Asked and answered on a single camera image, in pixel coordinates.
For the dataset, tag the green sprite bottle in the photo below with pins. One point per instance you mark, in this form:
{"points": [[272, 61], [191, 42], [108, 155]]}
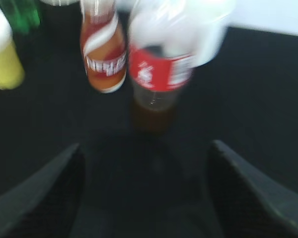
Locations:
{"points": [[23, 15]]}

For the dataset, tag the brown nescafe coffee bottle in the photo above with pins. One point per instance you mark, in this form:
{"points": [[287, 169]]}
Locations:
{"points": [[103, 46]]}

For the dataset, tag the cola bottle red label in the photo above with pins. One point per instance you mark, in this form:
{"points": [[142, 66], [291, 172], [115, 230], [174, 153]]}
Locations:
{"points": [[163, 38]]}

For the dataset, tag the yellow and white paper cup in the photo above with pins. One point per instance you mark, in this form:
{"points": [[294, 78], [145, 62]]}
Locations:
{"points": [[11, 69]]}

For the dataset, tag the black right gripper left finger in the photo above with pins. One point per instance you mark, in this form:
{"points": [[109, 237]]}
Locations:
{"points": [[45, 205]]}

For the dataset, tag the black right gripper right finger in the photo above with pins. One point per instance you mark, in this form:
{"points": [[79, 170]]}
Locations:
{"points": [[248, 203]]}

